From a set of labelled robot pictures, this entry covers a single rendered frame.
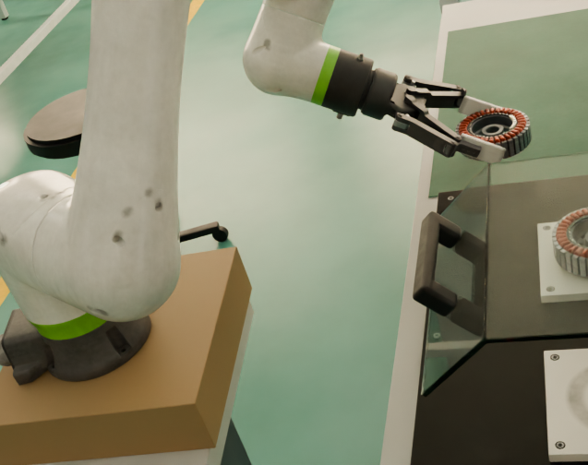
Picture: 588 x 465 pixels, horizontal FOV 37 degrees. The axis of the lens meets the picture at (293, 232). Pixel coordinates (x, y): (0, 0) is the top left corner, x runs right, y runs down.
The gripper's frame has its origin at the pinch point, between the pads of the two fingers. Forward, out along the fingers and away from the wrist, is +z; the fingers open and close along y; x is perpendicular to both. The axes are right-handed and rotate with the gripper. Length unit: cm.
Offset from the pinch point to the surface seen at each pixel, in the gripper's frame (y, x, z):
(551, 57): -35.9, -0.7, 11.6
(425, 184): 1.7, -11.7, -6.2
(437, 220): 56, 20, -13
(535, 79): -28.0, -2.3, 9.1
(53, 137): -71, -85, -93
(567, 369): 47.5, 1.2, 9.3
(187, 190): -125, -131, -62
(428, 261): 62, 20, -13
